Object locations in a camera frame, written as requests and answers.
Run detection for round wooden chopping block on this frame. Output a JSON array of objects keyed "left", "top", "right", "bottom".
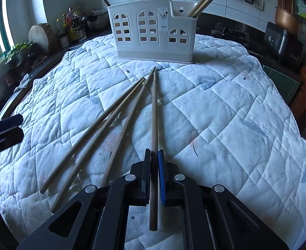
[{"left": 28, "top": 23, "right": 55, "bottom": 55}]

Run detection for green leafy vegetables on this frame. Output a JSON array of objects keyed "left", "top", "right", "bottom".
[{"left": 5, "top": 41, "right": 35, "bottom": 60}]

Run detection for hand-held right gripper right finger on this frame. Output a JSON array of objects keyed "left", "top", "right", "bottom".
[{"left": 157, "top": 149, "right": 290, "bottom": 250}]

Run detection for black gas stove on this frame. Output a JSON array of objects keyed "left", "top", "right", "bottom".
[{"left": 210, "top": 22, "right": 250, "bottom": 43}]

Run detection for copper pot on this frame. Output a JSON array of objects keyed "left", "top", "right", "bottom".
[{"left": 274, "top": 5, "right": 303, "bottom": 28}]

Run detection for white quilted blanket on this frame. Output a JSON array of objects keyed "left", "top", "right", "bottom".
[{"left": 0, "top": 32, "right": 306, "bottom": 250}]

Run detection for pinkish lump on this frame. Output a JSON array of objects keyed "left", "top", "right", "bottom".
[{"left": 32, "top": 55, "right": 48, "bottom": 67}]

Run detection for clear oil bottle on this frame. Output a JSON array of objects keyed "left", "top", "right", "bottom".
[{"left": 66, "top": 7, "right": 76, "bottom": 30}]

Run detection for grey dish cloth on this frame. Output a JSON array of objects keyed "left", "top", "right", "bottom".
[{"left": 14, "top": 73, "right": 31, "bottom": 93}]

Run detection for white plastic chopstick holder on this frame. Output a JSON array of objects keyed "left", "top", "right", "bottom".
[{"left": 107, "top": 0, "right": 198, "bottom": 64}]

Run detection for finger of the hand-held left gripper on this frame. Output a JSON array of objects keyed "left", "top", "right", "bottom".
[
  {"left": 0, "top": 126, "right": 25, "bottom": 152},
  {"left": 0, "top": 114, "right": 24, "bottom": 132}
]

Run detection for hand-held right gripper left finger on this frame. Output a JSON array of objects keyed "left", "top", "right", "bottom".
[{"left": 16, "top": 148, "right": 152, "bottom": 250}]

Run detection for white jar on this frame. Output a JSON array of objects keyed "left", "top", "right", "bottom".
[{"left": 59, "top": 35, "right": 70, "bottom": 49}]

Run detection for metal bowl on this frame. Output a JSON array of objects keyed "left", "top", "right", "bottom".
[{"left": 5, "top": 48, "right": 36, "bottom": 69}]

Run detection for metal cooking pot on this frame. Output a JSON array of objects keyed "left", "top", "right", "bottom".
[{"left": 88, "top": 10, "right": 109, "bottom": 30}]

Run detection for green cabinet door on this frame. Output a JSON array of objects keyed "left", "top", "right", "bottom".
[{"left": 262, "top": 65, "right": 301, "bottom": 105}]

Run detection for black-handled metal pot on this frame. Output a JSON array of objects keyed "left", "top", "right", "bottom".
[{"left": 15, "top": 53, "right": 35, "bottom": 76}]

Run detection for black rice cooker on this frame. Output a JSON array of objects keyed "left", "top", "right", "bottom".
[{"left": 263, "top": 22, "right": 305, "bottom": 65}]

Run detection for yellow tin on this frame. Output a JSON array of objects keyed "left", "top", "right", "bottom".
[{"left": 69, "top": 27, "right": 81, "bottom": 42}]

